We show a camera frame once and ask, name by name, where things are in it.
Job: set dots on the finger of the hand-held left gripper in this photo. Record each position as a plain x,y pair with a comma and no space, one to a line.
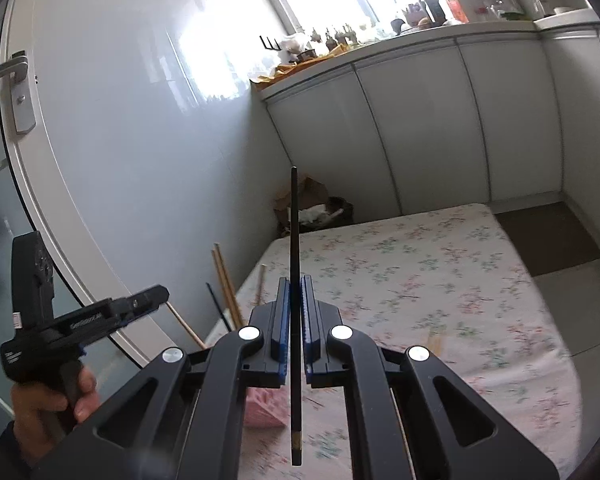
142,300

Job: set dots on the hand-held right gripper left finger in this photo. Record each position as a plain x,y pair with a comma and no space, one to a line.
285,320

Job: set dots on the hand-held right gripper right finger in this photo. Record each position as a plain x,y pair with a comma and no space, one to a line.
307,320

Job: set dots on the black chopstick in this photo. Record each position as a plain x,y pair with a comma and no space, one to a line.
219,308
295,220

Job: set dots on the bunch of bamboo chopsticks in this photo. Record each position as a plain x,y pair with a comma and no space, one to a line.
227,285

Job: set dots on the pink perforated chopstick holder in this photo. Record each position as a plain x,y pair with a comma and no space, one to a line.
265,410

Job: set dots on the person's left forearm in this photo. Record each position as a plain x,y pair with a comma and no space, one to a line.
15,452

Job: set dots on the person's left hand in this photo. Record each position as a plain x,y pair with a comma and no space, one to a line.
32,415

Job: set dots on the floral tablecloth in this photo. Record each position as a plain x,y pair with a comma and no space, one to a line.
405,270

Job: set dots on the frosted glass door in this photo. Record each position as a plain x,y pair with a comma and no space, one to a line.
0,220

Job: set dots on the yellow cloth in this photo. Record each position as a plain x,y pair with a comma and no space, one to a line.
300,65

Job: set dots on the brown floor mat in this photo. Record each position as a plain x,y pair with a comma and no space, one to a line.
550,237

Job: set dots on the black hook rack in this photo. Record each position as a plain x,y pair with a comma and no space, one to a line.
269,44

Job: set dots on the row of small bottles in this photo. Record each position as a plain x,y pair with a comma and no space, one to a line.
335,37

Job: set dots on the dark knife block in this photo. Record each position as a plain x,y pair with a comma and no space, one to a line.
432,10

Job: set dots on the red bottle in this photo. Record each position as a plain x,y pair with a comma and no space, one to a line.
455,7

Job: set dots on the white bowl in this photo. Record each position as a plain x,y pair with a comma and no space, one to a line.
562,10

